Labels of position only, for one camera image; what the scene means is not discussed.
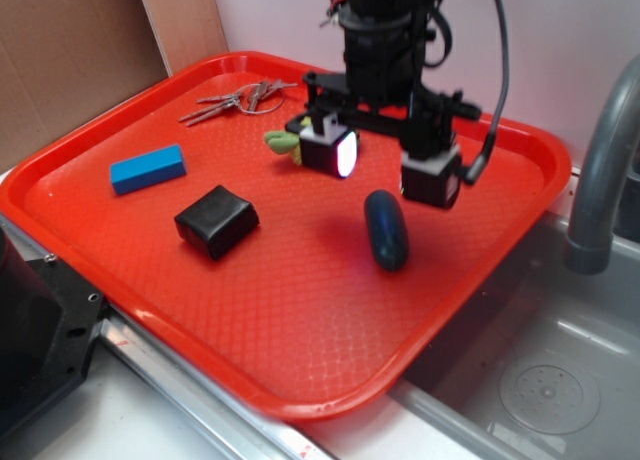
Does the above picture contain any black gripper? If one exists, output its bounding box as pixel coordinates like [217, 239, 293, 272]
[286, 9, 481, 209]

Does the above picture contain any dark green plastic pickle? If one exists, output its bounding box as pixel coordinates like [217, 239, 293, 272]
[364, 190, 409, 272]

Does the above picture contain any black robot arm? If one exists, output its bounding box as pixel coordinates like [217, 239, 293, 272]
[285, 0, 481, 209]

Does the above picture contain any green plush frog toy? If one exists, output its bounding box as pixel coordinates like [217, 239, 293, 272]
[264, 130, 302, 166]

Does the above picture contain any red plastic tray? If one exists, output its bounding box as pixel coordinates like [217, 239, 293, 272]
[1, 52, 571, 422]

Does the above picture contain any silver key bunch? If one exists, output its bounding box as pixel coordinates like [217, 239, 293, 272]
[178, 79, 298, 127]

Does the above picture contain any black square pouch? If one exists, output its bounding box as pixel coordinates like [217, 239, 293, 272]
[174, 185, 260, 261]

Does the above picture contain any grey plastic faucet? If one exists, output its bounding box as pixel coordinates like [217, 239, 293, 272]
[564, 57, 639, 275]

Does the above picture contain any blue rectangular block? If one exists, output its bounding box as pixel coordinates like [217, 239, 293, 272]
[110, 145, 186, 195]

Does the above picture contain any grey plastic sink basin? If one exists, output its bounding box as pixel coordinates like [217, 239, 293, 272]
[299, 209, 640, 460]

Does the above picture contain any brown cardboard panel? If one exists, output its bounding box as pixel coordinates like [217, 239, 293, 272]
[1, 0, 227, 171]

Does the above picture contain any grey sensor cable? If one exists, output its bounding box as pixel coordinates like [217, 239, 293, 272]
[460, 0, 511, 185]

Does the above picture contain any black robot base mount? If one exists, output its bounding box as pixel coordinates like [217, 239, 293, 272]
[1, 232, 105, 440]

